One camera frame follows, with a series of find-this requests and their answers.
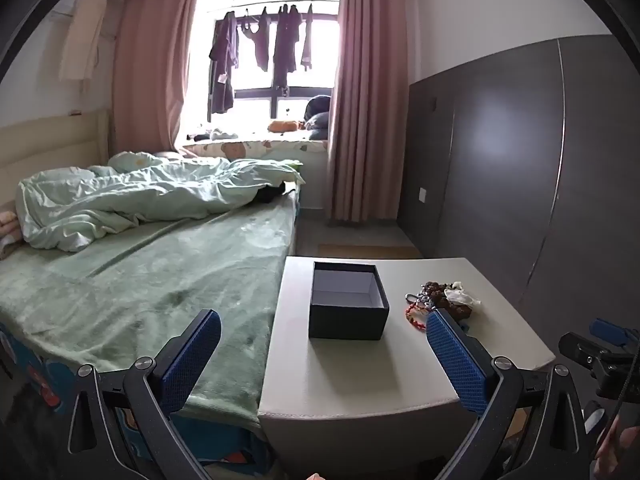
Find person's right hand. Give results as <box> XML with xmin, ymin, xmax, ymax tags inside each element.
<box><xmin>594</xmin><ymin>412</ymin><xmax>640</xmax><ymax>477</ymax></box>

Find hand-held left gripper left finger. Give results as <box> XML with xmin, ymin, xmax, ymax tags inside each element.
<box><xmin>67</xmin><ymin>309</ymin><xmax>222</xmax><ymax>480</ymax></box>

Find light green duvet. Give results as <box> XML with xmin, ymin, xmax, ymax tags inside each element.
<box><xmin>15</xmin><ymin>151</ymin><xmax>306</xmax><ymax>252</ymax></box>

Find white side table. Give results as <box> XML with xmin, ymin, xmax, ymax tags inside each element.
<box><xmin>257</xmin><ymin>256</ymin><xmax>557</xmax><ymax>461</ymax></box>

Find beige bed headboard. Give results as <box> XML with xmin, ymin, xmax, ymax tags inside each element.
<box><xmin>0</xmin><ymin>109</ymin><xmax>111</xmax><ymax>211</ymax></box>

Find clothes rod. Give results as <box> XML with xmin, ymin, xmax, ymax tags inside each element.
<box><xmin>212</xmin><ymin>0</ymin><xmax>341</xmax><ymax>12</ymax></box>

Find white butterfly brooch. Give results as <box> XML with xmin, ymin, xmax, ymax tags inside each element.
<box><xmin>445</xmin><ymin>282</ymin><xmax>482</xmax><ymax>308</ymax></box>

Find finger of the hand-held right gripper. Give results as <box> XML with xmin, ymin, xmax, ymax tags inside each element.
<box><xmin>559</xmin><ymin>332</ymin><xmax>601</xmax><ymax>362</ymax></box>
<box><xmin>589</xmin><ymin>317</ymin><xmax>627</xmax><ymax>346</ymax></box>

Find pink plush toy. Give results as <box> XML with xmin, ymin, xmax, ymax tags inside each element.
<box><xmin>0</xmin><ymin>207</ymin><xmax>23</xmax><ymax>252</ymax></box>

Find black jewelry box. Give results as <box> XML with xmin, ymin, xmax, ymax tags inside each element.
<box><xmin>308</xmin><ymin>261</ymin><xmax>390</xmax><ymax>341</ymax></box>

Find purple hanging shirt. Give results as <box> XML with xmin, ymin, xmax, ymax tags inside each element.
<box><xmin>208</xmin><ymin>11</ymin><xmax>240</xmax><ymax>115</ymax></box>

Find black item on bed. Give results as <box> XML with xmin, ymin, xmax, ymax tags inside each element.
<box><xmin>256</xmin><ymin>184</ymin><xmax>286</xmax><ymax>206</ymax></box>

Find printed window seat cushion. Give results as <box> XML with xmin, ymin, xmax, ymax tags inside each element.
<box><xmin>181</xmin><ymin>135</ymin><xmax>331</xmax><ymax>162</ymax></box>

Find brown bead bracelet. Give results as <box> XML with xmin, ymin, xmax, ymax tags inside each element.
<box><xmin>424</xmin><ymin>282</ymin><xmax>473</xmax><ymax>320</ymax></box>

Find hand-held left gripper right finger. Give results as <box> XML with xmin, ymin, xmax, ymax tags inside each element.
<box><xmin>426</xmin><ymin>308</ymin><xmax>588</xmax><ymax>480</ymax></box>

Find narrow dark hanging garment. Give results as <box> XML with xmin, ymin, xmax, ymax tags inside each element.
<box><xmin>301</xmin><ymin>4</ymin><xmax>315</xmax><ymax>70</ymax></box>

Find pink curtain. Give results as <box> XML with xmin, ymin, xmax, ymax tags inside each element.
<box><xmin>325</xmin><ymin>0</ymin><xmax>426</xmax><ymax>226</ymax></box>
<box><xmin>111</xmin><ymin>0</ymin><xmax>206</xmax><ymax>153</ymax></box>

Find grey wardrobe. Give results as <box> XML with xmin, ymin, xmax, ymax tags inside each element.
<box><xmin>397</xmin><ymin>35</ymin><xmax>640</xmax><ymax>351</ymax></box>

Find beige cloth cover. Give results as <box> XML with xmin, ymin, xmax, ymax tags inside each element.
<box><xmin>59</xmin><ymin>0</ymin><xmax>108</xmax><ymax>82</ymax></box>

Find dark pillows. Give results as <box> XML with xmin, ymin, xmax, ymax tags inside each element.
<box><xmin>304</xmin><ymin>94</ymin><xmax>332</xmax><ymax>141</ymax></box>

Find green blanket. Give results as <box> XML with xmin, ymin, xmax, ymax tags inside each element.
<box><xmin>0</xmin><ymin>195</ymin><xmax>301</xmax><ymax>431</ymax></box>

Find bed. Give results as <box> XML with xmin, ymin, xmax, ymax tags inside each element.
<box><xmin>0</xmin><ymin>109</ymin><xmax>307</xmax><ymax>467</ymax></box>

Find red braided bracelet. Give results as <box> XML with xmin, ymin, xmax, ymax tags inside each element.
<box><xmin>404</xmin><ymin>297</ymin><xmax>432</xmax><ymax>332</ymax></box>

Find dark hanging top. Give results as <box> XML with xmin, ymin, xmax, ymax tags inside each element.
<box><xmin>240</xmin><ymin>6</ymin><xmax>272</xmax><ymax>72</ymax></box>

